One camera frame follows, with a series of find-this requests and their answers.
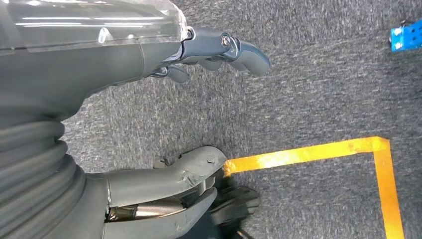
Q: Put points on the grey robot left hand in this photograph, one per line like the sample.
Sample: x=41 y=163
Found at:
x=82 y=66

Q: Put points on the blue metal shelf rack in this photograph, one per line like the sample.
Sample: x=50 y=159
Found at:
x=407 y=38

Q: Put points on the black robot foot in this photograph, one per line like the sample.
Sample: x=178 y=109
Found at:
x=237 y=204

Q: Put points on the yellow floor tape square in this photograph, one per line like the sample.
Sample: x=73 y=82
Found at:
x=296 y=157

